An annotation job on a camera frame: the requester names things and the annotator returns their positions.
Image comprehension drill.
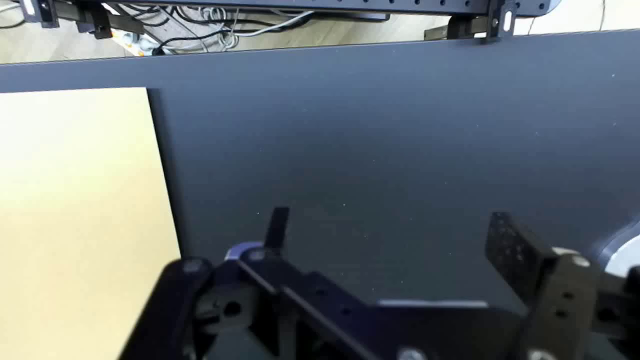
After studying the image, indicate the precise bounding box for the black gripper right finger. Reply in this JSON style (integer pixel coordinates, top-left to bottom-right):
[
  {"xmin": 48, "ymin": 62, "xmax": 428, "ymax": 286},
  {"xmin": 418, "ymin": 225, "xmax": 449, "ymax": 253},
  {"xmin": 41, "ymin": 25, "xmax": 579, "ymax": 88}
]
[{"xmin": 483, "ymin": 210, "xmax": 599, "ymax": 360}]

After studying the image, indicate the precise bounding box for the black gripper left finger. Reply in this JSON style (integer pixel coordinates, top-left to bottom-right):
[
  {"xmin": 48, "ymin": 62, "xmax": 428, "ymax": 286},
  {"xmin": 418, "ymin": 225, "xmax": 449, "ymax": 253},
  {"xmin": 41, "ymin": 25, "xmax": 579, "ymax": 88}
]
[{"xmin": 226, "ymin": 206, "xmax": 382, "ymax": 360}]

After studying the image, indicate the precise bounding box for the tan cardboard mat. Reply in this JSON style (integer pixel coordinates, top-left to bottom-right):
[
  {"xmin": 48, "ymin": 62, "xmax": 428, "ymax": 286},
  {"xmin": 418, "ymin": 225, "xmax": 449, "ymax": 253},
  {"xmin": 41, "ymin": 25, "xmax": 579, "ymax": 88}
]
[{"xmin": 0, "ymin": 85, "xmax": 184, "ymax": 360}]

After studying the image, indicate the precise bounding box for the black perforated breadboard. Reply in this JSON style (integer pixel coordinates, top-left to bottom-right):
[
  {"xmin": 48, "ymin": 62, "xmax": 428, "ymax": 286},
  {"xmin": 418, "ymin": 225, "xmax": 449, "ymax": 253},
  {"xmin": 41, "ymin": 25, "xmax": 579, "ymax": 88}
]
[{"xmin": 25, "ymin": 0, "xmax": 556, "ymax": 20}]

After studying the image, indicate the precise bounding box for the white cable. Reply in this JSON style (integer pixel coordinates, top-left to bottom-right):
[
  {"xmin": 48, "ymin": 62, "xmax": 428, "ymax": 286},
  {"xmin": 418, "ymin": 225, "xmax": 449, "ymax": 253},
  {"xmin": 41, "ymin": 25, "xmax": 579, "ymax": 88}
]
[{"xmin": 227, "ymin": 7, "xmax": 315, "ymax": 43}]

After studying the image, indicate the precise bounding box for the black cable bundle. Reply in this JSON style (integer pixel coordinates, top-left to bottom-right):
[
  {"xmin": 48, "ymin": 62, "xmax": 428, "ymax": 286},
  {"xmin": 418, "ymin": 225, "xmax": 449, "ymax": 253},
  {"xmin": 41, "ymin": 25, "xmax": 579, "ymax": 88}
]
[{"xmin": 111, "ymin": 3, "xmax": 268, "ymax": 57}]

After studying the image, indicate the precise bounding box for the black metal clamp bracket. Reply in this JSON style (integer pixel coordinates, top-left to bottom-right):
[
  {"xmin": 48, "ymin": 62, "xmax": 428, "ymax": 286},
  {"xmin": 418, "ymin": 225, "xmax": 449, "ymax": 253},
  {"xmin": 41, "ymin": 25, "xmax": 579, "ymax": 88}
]
[
  {"xmin": 421, "ymin": 0, "xmax": 517, "ymax": 46},
  {"xmin": 69, "ymin": 0, "xmax": 115, "ymax": 40}
]

